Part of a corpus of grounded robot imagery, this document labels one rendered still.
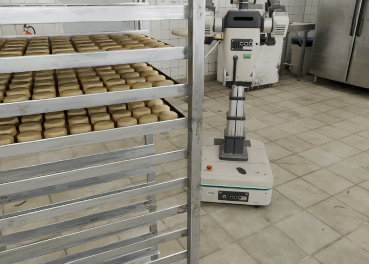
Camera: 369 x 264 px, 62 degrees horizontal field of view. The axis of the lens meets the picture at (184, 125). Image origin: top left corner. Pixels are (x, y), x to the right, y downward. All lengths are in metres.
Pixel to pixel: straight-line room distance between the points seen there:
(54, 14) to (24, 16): 0.05
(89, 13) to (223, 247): 1.57
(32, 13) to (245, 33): 1.51
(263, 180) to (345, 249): 0.60
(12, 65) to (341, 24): 4.91
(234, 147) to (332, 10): 3.54
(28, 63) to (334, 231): 1.97
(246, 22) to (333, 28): 3.43
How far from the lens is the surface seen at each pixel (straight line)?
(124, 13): 0.70
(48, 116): 0.89
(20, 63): 0.69
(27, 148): 0.75
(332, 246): 2.13
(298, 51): 6.23
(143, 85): 0.77
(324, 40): 5.43
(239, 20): 2.01
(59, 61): 0.69
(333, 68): 5.36
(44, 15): 0.68
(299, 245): 2.06
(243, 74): 2.06
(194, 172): 0.84
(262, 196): 2.17
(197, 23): 0.72
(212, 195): 2.16
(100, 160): 1.24
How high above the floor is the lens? 1.35
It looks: 23 degrees down
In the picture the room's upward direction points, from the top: straight up
